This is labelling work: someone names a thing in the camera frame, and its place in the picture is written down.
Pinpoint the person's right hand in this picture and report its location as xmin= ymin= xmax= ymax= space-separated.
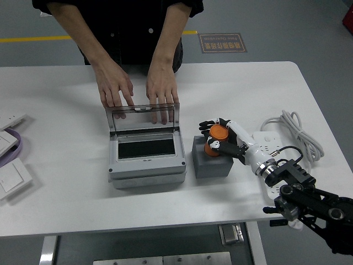
xmin=92 ymin=59 xmax=135 ymax=120

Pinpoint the person's left hand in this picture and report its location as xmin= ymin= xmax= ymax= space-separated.
xmin=145 ymin=61 xmax=180 ymax=125

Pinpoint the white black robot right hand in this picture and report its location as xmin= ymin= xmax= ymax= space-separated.
xmin=199 ymin=118 xmax=274 ymax=176

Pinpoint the orange cylinder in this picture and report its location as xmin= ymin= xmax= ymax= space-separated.
xmin=203 ymin=124 xmax=230 ymax=158

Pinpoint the grey box with clear lid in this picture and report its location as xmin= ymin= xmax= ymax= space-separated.
xmin=105 ymin=102 xmax=187 ymax=190

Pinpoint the grey cube with round hole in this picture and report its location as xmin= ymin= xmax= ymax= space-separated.
xmin=192 ymin=135 xmax=234 ymax=179

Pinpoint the white power strip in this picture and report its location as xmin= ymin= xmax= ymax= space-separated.
xmin=252 ymin=131 xmax=285 ymax=202

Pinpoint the person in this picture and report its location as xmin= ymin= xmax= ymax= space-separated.
xmin=32 ymin=0 xmax=205 ymax=74

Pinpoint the brown floor sign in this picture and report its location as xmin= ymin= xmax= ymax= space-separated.
xmin=197 ymin=33 xmax=248 ymax=54

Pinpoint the white table leg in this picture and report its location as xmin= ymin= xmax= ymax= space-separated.
xmin=38 ymin=235 xmax=58 ymax=265
xmin=245 ymin=221 xmax=268 ymax=265

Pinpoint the purple tape roll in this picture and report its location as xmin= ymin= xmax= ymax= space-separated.
xmin=0 ymin=127 xmax=22 ymax=168

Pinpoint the red object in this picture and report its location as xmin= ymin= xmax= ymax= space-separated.
xmin=341 ymin=5 xmax=353 ymax=28

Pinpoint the white power cord with plug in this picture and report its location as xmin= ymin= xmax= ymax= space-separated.
xmin=260 ymin=109 xmax=325 ymax=230

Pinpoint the metal table bracket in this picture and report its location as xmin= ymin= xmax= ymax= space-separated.
xmin=219 ymin=223 xmax=245 ymax=246

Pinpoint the white wall plate with dots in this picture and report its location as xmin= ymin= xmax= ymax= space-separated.
xmin=0 ymin=114 xmax=28 ymax=132

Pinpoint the white wall switch panel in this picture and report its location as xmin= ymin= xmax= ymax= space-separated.
xmin=0 ymin=131 xmax=19 ymax=158
xmin=0 ymin=157 xmax=34 ymax=201

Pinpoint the grey metal base plate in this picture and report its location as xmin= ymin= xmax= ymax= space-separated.
xmin=93 ymin=251 xmax=232 ymax=265

